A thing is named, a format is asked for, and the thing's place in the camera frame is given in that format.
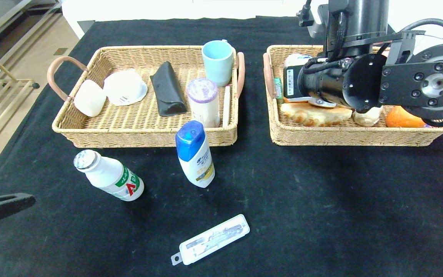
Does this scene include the white soap bar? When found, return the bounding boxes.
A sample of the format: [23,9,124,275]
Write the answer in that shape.
[74,80,108,118]

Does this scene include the white canister purple lid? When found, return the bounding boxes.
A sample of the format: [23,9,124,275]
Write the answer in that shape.
[187,78,221,128]

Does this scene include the green gum pack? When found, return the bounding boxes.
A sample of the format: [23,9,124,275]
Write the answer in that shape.
[273,77,285,105]

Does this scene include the teal pull-tab tin can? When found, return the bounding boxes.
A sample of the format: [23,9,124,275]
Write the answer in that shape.
[308,97,337,108]

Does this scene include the large toy orange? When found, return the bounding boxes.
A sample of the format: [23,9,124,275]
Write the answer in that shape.
[385,106,426,128]

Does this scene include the light blue mug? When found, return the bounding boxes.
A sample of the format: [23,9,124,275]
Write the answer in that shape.
[202,40,234,88]

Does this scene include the clear plastic toothbrush case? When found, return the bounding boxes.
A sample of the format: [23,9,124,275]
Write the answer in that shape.
[171,214,251,266]

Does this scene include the black glasses pouch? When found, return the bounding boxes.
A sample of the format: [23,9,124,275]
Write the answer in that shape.
[150,62,188,117]

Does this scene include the long cream toy bread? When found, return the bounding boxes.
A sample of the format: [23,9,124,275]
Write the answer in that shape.
[353,107,383,127]

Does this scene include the white shampoo bottle blue cap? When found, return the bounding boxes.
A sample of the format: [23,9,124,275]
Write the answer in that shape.
[175,120,216,189]

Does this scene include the white flat stick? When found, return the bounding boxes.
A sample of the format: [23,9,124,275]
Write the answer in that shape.
[222,86,231,128]

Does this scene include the pale pink toy egg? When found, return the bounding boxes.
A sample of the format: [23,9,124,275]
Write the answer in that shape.
[284,53,313,68]

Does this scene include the toy croissant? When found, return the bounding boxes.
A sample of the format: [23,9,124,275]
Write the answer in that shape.
[280,102,353,127]

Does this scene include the wicker basket brown handles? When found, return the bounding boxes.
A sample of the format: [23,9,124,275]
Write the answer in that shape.
[263,45,443,147]
[47,45,246,149]

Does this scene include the white plastic cup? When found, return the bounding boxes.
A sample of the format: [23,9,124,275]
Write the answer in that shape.
[103,69,148,107]

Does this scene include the white milk drink bottle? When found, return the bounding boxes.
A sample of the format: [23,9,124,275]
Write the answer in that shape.
[73,150,145,202]

